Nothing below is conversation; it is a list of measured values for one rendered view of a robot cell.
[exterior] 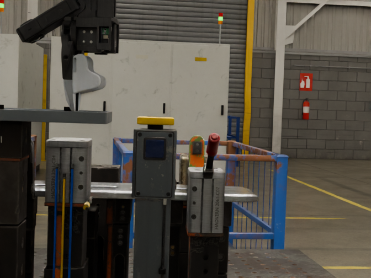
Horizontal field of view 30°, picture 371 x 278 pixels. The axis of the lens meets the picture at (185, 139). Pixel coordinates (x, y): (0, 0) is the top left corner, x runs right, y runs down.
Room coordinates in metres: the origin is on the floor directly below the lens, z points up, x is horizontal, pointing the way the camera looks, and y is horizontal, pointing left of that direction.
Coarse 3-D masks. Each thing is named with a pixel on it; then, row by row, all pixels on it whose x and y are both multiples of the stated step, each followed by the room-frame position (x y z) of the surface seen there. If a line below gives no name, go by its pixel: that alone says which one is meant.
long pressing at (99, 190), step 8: (40, 184) 1.48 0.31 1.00; (96, 184) 1.51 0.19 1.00; (104, 184) 1.51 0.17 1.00; (112, 184) 1.52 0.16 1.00; (120, 184) 1.52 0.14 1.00; (128, 184) 1.53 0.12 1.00; (40, 192) 1.37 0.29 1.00; (96, 192) 1.38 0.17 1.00; (104, 192) 1.38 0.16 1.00; (112, 192) 1.38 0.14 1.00; (120, 192) 1.38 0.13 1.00; (128, 192) 1.38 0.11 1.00; (176, 192) 1.40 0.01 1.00; (184, 192) 1.40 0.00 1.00; (232, 192) 1.45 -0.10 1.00; (240, 192) 1.46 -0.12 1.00; (248, 192) 1.46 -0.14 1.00; (184, 200) 1.39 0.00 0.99; (224, 200) 1.39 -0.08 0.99; (232, 200) 1.39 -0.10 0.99; (240, 200) 1.39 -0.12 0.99; (248, 200) 1.40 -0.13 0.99; (256, 200) 1.41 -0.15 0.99
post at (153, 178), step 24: (144, 144) 1.11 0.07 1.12; (168, 144) 1.11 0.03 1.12; (144, 168) 1.11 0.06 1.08; (168, 168) 1.11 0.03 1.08; (144, 192) 1.11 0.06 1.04; (168, 192) 1.11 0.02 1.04; (144, 216) 1.11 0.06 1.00; (168, 216) 1.12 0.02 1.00; (144, 240) 1.11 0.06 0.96; (168, 240) 1.12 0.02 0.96; (144, 264) 1.11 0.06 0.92; (168, 264) 1.12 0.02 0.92
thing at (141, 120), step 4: (140, 116) 1.14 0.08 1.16; (144, 116) 1.15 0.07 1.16; (148, 116) 1.15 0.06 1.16; (152, 116) 1.17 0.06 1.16; (140, 120) 1.11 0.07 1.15; (144, 120) 1.11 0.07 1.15; (148, 120) 1.11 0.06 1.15; (152, 120) 1.11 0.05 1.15; (156, 120) 1.11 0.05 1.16; (160, 120) 1.11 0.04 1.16; (164, 120) 1.11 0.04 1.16; (168, 120) 1.11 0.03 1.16; (172, 120) 1.12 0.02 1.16; (140, 124) 1.12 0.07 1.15; (144, 124) 1.12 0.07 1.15; (148, 124) 1.11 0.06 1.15; (152, 124) 1.11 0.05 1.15; (156, 124) 1.11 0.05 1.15; (160, 124) 1.11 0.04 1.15; (164, 124) 1.12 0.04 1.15; (168, 124) 1.12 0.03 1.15; (172, 124) 1.12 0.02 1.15; (148, 128) 1.14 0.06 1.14; (152, 128) 1.13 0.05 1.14; (156, 128) 1.13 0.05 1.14; (160, 128) 1.13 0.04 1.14
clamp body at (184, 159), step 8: (184, 160) 1.61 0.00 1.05; (184, 168) 1.61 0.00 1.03; (184, 176) 1.61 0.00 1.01; (184, 184) 1.61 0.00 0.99; (184, 208) 1.62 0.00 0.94; (184, 216) 1.62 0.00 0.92; (184, 224) 1.62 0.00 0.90; (184, 232) 1.62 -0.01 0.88; (184, 240) 1.62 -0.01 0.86; (184, 248) 1.62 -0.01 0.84; (184, 256) 1.62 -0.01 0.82; (184, 264) 1.62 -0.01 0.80; (184, 272) 1.62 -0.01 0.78
